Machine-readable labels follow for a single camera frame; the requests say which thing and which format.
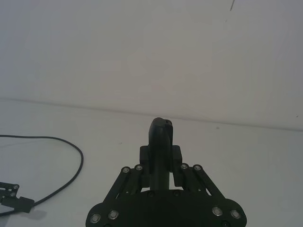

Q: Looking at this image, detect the thin black cable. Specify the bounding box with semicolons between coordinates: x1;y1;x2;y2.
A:
0;134;84;210

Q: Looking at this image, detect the white table cloth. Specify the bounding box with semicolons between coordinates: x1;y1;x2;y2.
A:
0;97;303;227

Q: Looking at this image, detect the black bracket with bolts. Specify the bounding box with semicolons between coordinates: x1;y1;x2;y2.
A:
0;182;35;214

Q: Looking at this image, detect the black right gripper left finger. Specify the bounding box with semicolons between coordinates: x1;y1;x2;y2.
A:
101;117;168;215

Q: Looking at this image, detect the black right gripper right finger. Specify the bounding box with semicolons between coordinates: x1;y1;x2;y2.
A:
163;119;232;213

